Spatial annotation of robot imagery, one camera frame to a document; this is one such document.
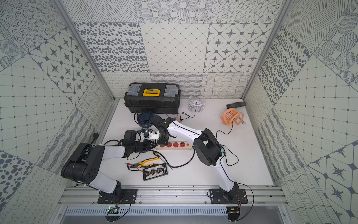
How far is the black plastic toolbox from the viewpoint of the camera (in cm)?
100

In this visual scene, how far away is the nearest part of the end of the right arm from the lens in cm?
67

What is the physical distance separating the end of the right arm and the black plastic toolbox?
10.3 inches
